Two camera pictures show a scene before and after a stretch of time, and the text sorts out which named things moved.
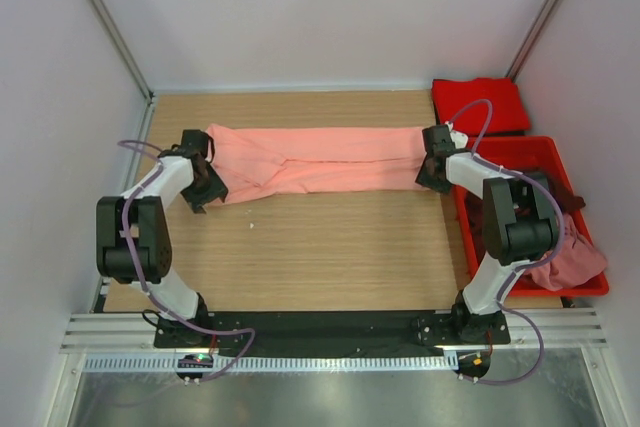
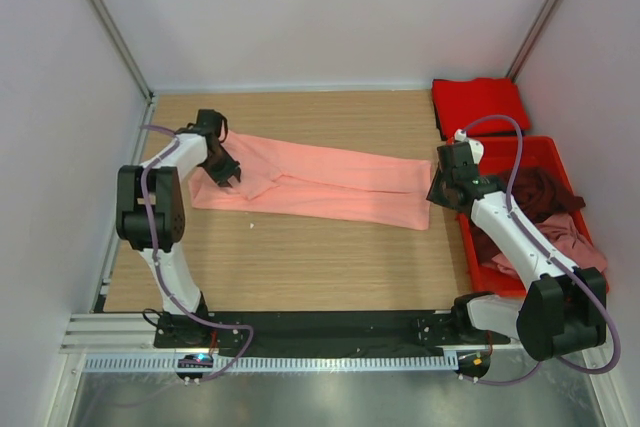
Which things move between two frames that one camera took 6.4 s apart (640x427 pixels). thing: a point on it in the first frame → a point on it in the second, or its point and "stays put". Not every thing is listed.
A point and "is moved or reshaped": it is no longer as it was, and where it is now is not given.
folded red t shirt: [480, 106] stays put
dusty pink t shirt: [576, 261] stays put
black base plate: [329, 329] stays put
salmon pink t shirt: [259, 161] is moved or reshaped
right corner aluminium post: [546, 10] stays put
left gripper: [216, 189] → [232, 167]
